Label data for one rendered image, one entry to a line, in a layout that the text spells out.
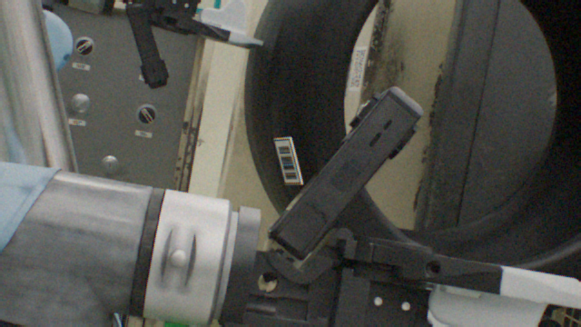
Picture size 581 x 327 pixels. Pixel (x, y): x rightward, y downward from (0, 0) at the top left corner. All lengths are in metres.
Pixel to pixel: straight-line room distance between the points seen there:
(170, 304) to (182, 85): 1.41
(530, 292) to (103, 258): 0.23
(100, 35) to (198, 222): 1.41
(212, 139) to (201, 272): 4.67
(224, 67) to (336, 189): 4.65
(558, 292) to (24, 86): 0.37
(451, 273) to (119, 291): 0.18
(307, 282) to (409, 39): 1.19
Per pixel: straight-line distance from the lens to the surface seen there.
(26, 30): 0.75
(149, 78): 1.43
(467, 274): 0.60
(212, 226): 0.61
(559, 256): 1.46
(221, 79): 5.26
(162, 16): 1.41
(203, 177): 5.28
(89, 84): 2.00
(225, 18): 1.43
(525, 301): 0.60
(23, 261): 0.61
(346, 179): 0.62
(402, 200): 1.80
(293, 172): 1.36
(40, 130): 0.74
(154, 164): 2.01
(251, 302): 0.63
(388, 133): 0.63
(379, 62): 1.78
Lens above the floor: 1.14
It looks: 3 degrees down
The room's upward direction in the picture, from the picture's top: 10 degrees clockwise
